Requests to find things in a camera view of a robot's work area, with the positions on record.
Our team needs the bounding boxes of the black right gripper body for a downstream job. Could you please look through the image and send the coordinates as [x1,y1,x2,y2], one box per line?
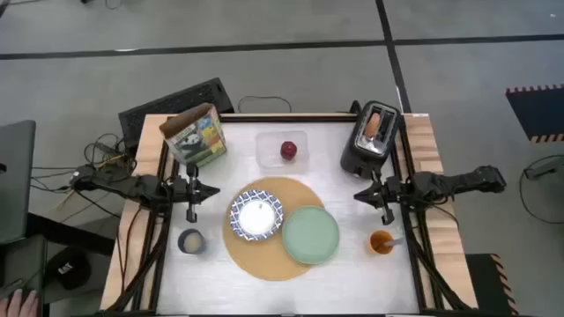
[378,174,412,225]

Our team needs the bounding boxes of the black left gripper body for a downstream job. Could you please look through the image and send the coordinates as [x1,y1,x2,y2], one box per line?
[169,162,198,224]

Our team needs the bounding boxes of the panda cereal bag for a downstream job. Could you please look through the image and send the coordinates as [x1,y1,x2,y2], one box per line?
[158,102,228,169]

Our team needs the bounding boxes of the toast slice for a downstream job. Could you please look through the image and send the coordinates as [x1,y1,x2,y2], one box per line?
[364,112,382,139]

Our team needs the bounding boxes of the red apple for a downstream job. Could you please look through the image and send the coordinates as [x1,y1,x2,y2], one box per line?
[279,140,299,162]

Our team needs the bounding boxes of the black toaster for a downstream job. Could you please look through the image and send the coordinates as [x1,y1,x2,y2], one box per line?
[339,100,403,180]

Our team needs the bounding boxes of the orange cup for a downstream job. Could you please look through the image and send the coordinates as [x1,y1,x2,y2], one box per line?
[368,229,396,256]

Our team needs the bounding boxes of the dark blue cup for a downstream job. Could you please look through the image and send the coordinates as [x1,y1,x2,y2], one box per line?
[177,228,208,256]

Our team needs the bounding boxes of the blue patterned paper bowl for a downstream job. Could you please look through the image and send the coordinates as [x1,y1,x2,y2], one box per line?
[229,189,285,242]

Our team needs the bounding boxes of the pale green plate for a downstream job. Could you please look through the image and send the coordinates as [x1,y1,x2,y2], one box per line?
[281,205,341,266]

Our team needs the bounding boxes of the clear plastic container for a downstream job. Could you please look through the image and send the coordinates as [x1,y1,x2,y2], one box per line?
[255,129,310,171]

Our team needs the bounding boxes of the round woven straw placemat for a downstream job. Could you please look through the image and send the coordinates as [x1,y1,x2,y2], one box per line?
[222,176,328,282]

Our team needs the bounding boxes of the black keyboard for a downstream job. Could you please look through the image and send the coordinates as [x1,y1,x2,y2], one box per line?
[117,77,236,149]

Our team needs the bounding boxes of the black striped-edge mat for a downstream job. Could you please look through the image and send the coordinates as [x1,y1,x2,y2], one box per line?
[464,253,522,317]

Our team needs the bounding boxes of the black cap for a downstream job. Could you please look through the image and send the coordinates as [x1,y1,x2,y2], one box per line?
[45,247,93,291]

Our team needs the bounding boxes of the dark blue striped-edge mat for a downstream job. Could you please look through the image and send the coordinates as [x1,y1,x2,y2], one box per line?
[505,83,564,144]

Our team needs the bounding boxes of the grey laptop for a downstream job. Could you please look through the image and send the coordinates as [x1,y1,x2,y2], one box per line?
[0,119,38,246]

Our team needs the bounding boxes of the person's hand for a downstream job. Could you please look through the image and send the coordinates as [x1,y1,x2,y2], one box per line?
[0,288,42,317]

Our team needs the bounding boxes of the black cable bundle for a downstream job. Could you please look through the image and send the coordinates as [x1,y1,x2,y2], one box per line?
[29,131,138,208]

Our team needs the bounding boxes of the black aluminium table frame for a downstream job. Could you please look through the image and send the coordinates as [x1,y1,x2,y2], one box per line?
[105,112,475,317]

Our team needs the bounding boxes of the black floor cable loop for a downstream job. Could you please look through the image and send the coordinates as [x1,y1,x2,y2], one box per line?
[237,94,293,114]

